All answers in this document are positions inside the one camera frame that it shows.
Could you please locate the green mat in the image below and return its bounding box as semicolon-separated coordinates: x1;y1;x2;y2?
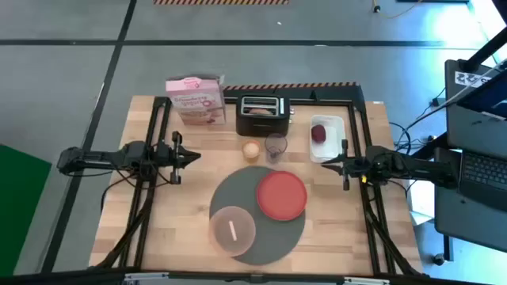
0;144;53;277

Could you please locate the white marker sticker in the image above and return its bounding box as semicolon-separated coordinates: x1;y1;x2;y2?
454;70;494;89

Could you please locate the black cable bundle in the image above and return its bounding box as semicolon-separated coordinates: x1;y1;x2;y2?
390;86;451;156

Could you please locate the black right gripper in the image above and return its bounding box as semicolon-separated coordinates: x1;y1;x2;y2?
320;139;369;192

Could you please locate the white box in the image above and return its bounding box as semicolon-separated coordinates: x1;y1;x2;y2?
406;180;436;226

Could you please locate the orange cup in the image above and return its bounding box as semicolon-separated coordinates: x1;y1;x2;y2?
242;139;262;162

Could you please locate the black base cable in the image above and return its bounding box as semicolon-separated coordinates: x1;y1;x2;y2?
100;173;138;217

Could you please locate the grey round woven placemat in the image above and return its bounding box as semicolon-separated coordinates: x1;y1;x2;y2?
208;165;307;267

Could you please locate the pink bowl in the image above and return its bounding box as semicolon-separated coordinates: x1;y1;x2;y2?
208;205;257;257

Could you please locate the clear drinking glass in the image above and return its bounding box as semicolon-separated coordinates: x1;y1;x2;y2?
264;132;288;165

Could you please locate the black beam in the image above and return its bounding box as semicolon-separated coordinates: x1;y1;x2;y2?
0;268;507;285

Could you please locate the yellow cable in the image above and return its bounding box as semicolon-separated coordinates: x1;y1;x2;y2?
372;0;425;20

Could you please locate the silver bracket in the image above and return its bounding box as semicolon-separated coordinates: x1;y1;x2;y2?
124;272;170;284
343;276;391;285

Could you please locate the light grey cable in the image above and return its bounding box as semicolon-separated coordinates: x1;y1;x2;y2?
415;59;507;122

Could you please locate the dark monitor screen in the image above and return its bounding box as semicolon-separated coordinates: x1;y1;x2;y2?
456;69;507;120

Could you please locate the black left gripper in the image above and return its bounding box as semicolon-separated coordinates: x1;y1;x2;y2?
156;131;202;186

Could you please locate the white plastic tray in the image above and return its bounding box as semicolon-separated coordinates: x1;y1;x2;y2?
309;114;347;164

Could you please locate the grey cart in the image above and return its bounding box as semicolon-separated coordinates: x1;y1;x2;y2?
433;58;507;254

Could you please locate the black floor tape line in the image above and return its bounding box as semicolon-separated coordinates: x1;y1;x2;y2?
39;0;139;274
0;38;447;48

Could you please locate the red apple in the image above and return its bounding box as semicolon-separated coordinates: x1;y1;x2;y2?
311;123;327;144

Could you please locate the black aluminium table frame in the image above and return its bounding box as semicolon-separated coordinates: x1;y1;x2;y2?
90;85;431;278

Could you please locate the black toaster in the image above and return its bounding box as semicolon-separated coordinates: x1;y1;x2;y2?
235;94;294;138

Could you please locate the black pole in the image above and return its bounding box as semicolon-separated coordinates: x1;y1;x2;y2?
461;25;507;73

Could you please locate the black laptop keyboard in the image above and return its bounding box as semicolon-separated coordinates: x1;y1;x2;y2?
458;149;507;211

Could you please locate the red plate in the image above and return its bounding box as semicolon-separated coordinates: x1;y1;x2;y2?
256;170;308;222

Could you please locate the pink cereal box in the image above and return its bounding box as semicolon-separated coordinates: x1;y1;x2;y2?
165;74;227;127

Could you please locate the hazard striped tape strip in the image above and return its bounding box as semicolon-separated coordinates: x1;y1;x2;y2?
223;82;358;91

